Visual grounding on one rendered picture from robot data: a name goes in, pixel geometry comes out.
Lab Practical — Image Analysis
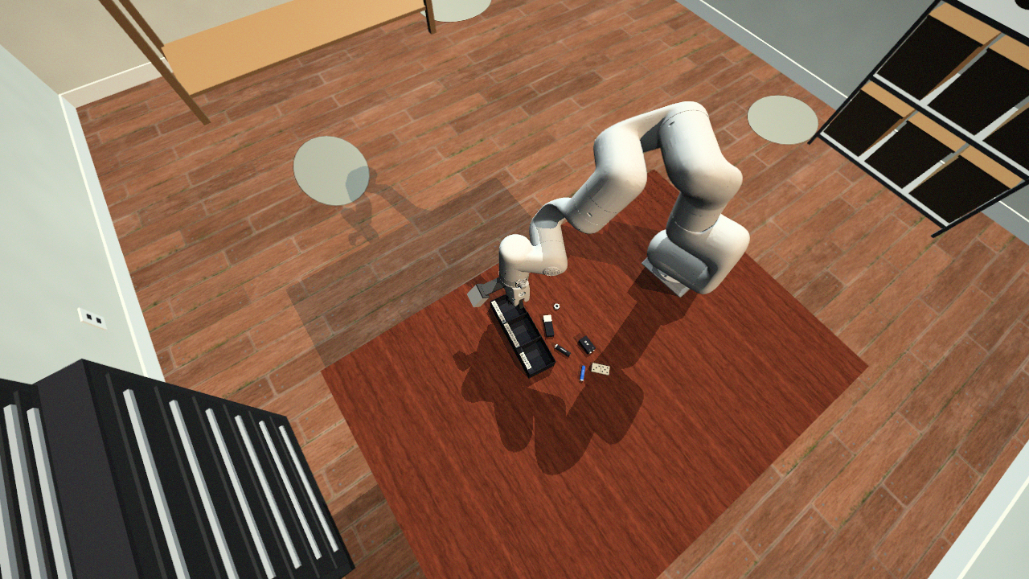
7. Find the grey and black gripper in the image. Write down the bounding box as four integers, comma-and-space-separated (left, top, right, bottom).
502, 279, 530, 309

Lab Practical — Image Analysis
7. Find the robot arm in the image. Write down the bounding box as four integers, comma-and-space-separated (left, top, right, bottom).
467, 101, 750, 307

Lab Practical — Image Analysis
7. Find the dark grey rack of labelled bins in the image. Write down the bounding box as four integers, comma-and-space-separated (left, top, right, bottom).
490, 294, 556, 379

